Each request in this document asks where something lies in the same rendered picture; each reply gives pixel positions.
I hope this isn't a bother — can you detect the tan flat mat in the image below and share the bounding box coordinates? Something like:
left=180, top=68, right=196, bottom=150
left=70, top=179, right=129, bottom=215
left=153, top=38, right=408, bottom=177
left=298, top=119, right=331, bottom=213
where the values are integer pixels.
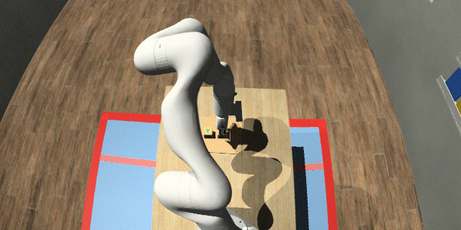
left=202, top=116, right=242, bottom=154

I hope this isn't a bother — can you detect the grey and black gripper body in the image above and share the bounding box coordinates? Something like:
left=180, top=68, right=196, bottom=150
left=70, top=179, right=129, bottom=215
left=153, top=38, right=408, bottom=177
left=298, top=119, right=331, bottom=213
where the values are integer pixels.
left=216, top=115, right=228, bottom=130

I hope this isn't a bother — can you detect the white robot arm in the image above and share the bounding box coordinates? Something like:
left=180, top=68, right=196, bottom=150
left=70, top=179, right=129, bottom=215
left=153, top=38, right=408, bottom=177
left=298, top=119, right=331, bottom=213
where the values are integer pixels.
left=134, top=18, right=247, bottom=230

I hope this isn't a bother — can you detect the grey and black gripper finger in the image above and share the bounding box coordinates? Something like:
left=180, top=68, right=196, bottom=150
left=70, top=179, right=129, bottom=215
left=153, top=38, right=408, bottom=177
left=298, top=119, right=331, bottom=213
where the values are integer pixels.
left=219, top=126, right=225, bottom=136

